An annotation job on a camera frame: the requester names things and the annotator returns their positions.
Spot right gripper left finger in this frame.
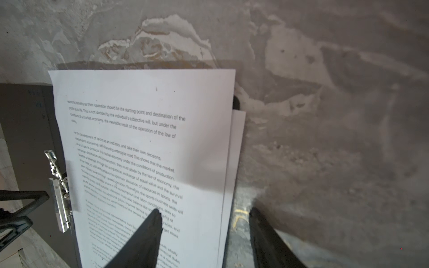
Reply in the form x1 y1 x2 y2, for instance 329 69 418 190
106 209 163 268

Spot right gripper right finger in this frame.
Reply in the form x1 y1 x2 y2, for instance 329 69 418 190
249 207 306 268

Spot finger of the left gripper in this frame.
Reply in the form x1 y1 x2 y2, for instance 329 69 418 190
0 190 50 218
1 216 33 251

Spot blue folder black inside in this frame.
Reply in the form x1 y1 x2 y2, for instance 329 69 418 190
0 83 241 268

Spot printed paper sheet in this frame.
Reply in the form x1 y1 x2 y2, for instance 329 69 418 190
49 69 235 268

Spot white paper sheets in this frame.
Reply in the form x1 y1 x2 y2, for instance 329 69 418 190
216 109 246 268

